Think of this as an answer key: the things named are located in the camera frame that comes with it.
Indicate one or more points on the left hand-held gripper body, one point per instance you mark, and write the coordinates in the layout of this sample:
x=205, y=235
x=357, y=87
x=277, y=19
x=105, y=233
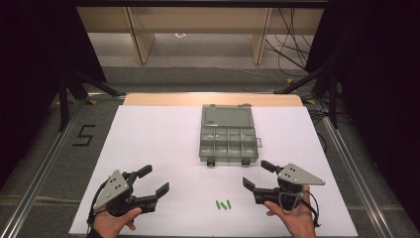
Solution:
x=114, y=188

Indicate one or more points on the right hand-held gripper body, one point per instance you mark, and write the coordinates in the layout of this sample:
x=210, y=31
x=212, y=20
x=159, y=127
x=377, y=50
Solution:
x=290, y=185

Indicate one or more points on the clear plastic compartment box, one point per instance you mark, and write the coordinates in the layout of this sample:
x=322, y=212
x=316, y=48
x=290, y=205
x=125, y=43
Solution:
x=228, y=135

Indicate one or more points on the person's left hand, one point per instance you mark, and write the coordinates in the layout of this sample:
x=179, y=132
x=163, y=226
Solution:
x=110, y=224

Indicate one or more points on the person's right hand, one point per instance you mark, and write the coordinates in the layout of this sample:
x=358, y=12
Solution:
x=297, y=221

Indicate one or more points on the white table sheet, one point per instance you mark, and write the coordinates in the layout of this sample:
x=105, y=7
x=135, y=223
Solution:
x=158, y=142

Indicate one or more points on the yellow tape marker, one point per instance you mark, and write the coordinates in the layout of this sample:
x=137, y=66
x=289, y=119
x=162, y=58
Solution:
x=290, y=80
x=310, y=101

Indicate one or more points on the black metal stand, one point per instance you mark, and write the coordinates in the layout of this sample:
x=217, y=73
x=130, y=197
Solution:
x=325, y=79
x=69, y=95

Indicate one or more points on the beige wooden desk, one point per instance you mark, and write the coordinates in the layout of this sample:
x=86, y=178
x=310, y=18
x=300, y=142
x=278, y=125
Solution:
x=142, y=39

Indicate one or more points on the aluminium floor rail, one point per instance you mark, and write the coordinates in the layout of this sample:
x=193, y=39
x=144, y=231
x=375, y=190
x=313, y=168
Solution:
x=43, y=172
x=358, y=178

